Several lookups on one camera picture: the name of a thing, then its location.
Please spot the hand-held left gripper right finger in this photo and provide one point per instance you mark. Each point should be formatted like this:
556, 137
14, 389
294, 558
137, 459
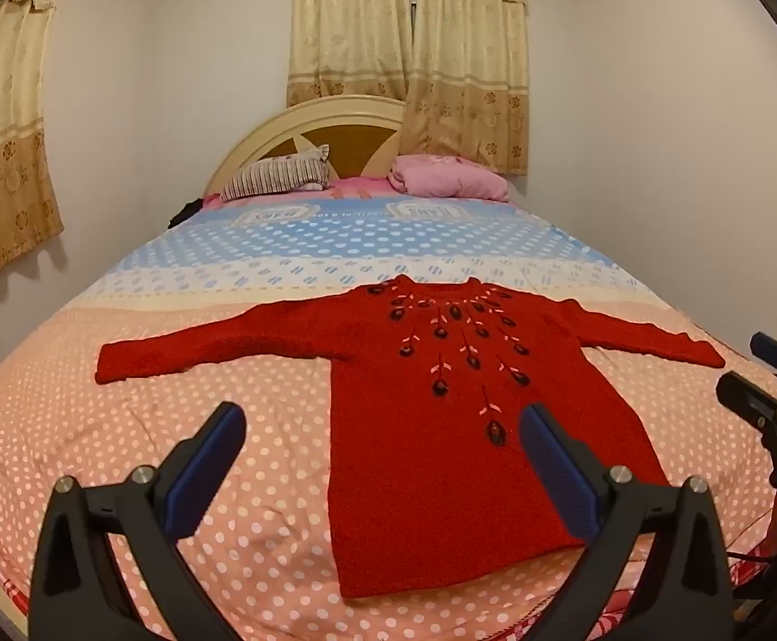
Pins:
555, 474

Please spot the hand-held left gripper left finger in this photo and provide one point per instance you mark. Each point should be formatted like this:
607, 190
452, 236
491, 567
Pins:
207, 474

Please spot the red knitted sweater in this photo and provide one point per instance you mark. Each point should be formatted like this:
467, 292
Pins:
428, 481

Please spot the polka dot bed sheet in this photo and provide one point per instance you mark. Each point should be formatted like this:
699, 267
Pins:
228, 267

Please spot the dark cloth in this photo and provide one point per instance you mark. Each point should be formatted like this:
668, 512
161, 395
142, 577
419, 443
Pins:
185, 212

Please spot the striped pillow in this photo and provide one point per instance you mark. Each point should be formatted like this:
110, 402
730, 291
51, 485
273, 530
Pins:
275, 177

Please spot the pink pillow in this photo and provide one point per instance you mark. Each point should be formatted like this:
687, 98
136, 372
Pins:
445, 177

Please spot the pink cloth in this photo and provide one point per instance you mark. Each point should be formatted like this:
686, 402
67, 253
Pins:
358, 185

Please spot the cream wooden headboard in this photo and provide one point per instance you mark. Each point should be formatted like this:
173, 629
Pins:
335, 113

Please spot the beige floral curtain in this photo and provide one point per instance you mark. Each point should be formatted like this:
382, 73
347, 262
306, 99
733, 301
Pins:
468, 67
345, 27
1, 147

